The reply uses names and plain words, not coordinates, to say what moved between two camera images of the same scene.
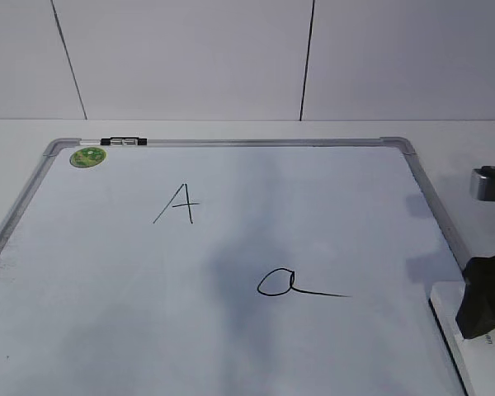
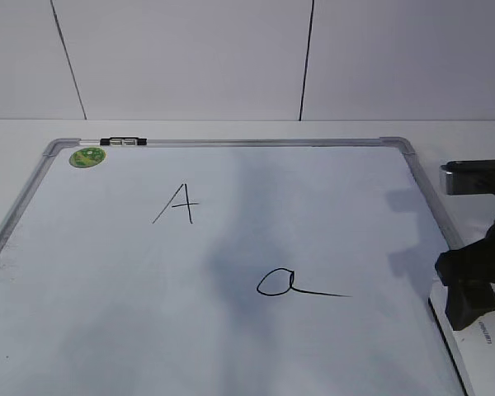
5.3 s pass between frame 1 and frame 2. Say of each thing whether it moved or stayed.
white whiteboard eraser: stayed
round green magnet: stayed
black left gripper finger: moved
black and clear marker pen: stayed
